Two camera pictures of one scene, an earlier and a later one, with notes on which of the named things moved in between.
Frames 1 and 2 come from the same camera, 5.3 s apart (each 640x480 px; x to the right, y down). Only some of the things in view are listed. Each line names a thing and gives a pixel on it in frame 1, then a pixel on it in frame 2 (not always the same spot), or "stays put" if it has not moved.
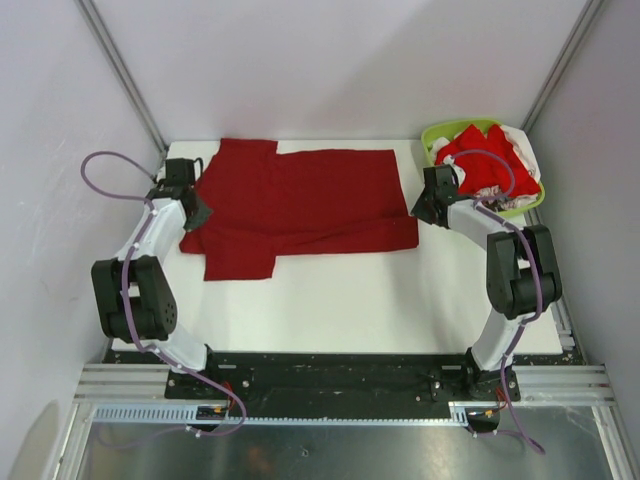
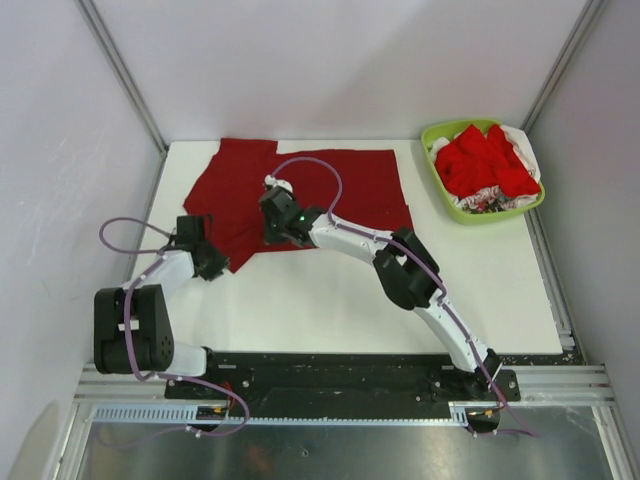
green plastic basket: x=445 y=128 stays put
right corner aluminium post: x=575 y=41 stays put
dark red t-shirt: x=263 y=202 stays put
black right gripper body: x=432 y=197 → x=275 y=231
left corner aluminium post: x=121 y=70 stays put
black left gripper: x=202 y=214 → x=218 y=265
